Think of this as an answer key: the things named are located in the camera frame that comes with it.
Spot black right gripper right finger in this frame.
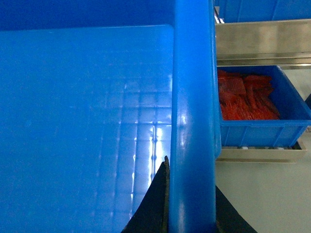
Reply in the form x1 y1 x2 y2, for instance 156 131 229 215
216 186 257 233

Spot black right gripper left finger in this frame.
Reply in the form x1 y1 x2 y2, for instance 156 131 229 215
122 156 170 233

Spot large blue plastic crate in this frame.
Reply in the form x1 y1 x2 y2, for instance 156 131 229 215
0 0 220 233

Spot steel roller shelf rack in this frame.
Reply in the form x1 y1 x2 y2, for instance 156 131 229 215
214 12 311 163

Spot blue bin on upper shelf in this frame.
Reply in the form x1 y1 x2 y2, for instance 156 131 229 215
214 0 311 23

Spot blue bin with red parts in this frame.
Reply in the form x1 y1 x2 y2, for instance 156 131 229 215
218 66 311 147

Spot red parts pile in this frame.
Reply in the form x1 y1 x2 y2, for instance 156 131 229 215
217 69 280 121

